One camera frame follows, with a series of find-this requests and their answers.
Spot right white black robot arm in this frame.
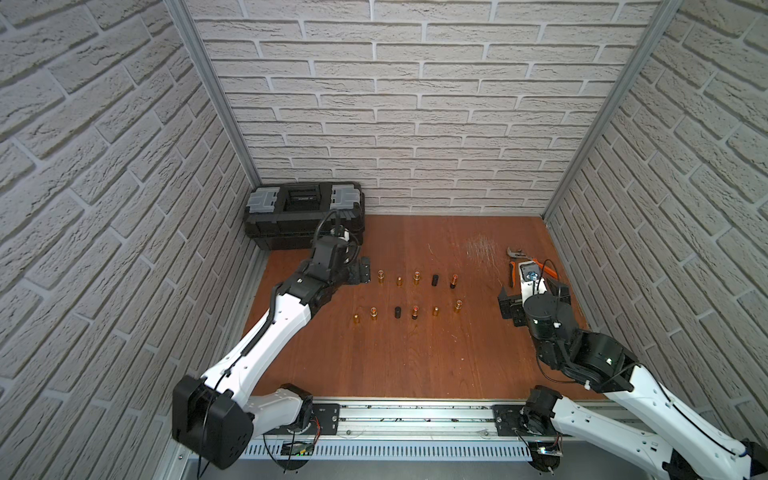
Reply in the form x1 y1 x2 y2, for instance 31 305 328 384
517 291 767 479

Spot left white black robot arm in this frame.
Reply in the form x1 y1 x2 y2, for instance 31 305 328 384
171 210 370 469

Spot black grey toolbox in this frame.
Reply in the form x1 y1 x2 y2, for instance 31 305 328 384
243 181 365 251

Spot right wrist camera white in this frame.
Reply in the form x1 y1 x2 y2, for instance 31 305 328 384
518 261 548 300

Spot orange handled pliers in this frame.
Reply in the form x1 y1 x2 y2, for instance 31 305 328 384
506 247 559 287

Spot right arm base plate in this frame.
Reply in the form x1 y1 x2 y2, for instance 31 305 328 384
491 404 559 437

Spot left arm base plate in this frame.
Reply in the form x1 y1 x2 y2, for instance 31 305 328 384
298 403 341 436

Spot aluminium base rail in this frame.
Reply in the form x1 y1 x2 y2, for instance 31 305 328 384
173 398 667 444

